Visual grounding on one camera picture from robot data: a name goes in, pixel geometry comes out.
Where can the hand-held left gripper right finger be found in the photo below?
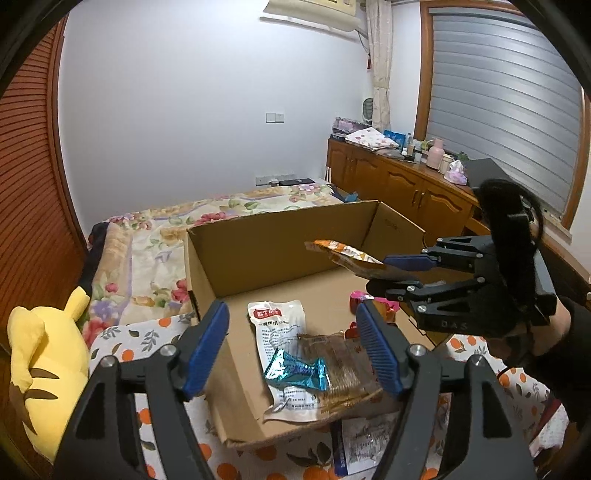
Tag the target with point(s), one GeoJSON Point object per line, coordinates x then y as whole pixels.
{"type": "Point", "coordinates": [378, 350]}

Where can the pink tissue pack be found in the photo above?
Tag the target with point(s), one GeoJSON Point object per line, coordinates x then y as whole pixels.
{"type": "Point", "coordinates": [455, 173]}

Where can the floral blanket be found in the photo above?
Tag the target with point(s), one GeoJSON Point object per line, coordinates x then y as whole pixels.
{"type": "Point", "coordinates": [152, 263]}

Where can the folded floral cloth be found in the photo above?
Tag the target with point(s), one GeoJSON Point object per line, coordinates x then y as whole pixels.
{"type": "Point", "coordinates": [371, 138]}

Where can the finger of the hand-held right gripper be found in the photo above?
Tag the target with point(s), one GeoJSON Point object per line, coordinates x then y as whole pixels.
{"type": "Point", "coordinates": [408, 263]}
{"type": "Point", "coordinates": [392, 288]}

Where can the small blue plastic item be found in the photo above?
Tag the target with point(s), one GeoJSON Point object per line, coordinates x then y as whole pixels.
{"type": "Point", "coordinates": [352, 197]}

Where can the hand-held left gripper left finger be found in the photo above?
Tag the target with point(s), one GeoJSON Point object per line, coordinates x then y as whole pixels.
{"type": "Point", "coordinates": [207, 346]}

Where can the pink thermos bottle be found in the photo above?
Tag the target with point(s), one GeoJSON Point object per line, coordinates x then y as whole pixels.
{"type": "Point", "coordinates": [435, 154]}

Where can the blue candy packet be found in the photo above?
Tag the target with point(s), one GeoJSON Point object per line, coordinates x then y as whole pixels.
{"type": "Point", "coordinates": [295, 369]}

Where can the white printed snack packet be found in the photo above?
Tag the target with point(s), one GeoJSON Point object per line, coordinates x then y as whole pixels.
{"type": "Point", "coordinates": [360, 443]}

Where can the pink-wrapped snack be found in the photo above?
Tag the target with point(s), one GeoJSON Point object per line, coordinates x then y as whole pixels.
{"type": "Point", "coordinates": [388, 304]}

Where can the white red-label snack packet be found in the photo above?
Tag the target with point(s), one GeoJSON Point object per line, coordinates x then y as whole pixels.
{"type": "Point", "coordinates": [277, 327]}

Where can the dark cloth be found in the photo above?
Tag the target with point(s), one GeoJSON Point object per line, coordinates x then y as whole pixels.
{"type": "Point", "coordinates": [97, 233]}

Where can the black box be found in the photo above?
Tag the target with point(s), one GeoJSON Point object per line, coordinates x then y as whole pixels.
{"type": "Point", "coordinates": [482, 170]}

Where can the yellow plush toy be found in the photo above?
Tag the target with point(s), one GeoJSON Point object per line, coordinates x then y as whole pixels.
{"type": "Point", "coordinates": [46, 350]}

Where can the wooden louvered wardrobe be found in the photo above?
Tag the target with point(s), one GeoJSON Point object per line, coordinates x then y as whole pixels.
{"type": "Point", "coordinates": [32, 184]}

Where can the small white fan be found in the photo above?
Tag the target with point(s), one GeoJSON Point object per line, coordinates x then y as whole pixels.
{"type": "Point", "coordinates": [368, 108]}

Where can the orange snack packet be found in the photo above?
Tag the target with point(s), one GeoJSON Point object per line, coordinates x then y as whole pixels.
{"type": "Point", "coordinates": [346, 254]}

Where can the cardboard box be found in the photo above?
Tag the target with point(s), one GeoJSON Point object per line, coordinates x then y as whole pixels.
{"type": "Point", "coordinates": [277, 249]}

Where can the pale patterned curtain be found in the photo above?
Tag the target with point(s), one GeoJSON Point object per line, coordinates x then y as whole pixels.
{"type": "Point", "coordinates": [381, 69]}

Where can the clear brown cracker packet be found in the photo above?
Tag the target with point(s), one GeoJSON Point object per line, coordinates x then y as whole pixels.
{"type": "Point", "coordinates": [346, 369]}

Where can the white wall switch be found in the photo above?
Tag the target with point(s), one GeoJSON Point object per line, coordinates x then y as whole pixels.
{"type": "Point", "coordinates": [275, 117]}

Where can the blue box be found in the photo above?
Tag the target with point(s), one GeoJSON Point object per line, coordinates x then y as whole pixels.
{"type": "Point", "coordinates": [395, 137]}

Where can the white air conditioner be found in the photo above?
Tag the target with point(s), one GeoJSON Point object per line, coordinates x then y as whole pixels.
{"type": "Point", "coordinates": [314, 11]}

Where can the wooden sideboard cabinet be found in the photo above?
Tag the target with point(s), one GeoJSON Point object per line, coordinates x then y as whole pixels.
{"type": "Point", "coordinates": [401, 184]}

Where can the purple bag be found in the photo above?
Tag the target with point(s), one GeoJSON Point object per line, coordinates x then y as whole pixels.
{"type": "Point", "coordinates": [348, 124]}

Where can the white power strip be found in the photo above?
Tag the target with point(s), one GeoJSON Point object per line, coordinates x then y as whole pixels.
{"type": "Point", "coordinates": [268, 179]}

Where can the wooden window frame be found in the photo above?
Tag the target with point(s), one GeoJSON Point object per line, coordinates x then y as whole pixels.
{"type": "Point", "coordinates": [422, 92]}

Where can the grey window blind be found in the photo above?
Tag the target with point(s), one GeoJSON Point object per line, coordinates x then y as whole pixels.
{"type": "Point", "coordinates": [498, 101]}

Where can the red snack packet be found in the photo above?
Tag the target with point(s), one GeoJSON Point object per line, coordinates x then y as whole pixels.
{"type": "Point", "coordinates": [353, 333]}

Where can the orange-print bed sheet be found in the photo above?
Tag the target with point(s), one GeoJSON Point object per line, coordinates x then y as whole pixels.
{"type": "Point", "coordinates": [147, 341]}

